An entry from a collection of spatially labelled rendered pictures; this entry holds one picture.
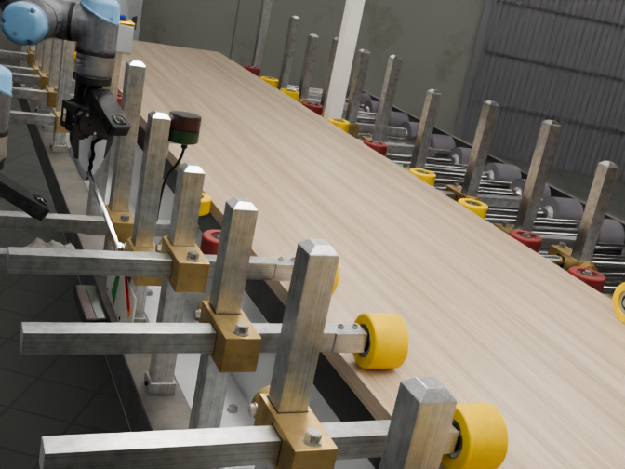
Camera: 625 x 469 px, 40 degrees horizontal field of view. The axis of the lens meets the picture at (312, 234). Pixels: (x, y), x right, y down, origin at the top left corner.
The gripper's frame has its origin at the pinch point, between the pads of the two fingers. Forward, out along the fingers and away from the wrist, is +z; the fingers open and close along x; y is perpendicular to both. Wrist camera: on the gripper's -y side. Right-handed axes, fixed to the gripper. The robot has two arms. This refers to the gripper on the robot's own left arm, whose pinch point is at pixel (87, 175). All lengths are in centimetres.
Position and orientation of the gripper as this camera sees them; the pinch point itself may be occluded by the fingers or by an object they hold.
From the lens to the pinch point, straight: 182.0
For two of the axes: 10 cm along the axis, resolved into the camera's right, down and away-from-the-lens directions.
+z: -1.9, 9.3, 3.1
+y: -6.6, -3.5, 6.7
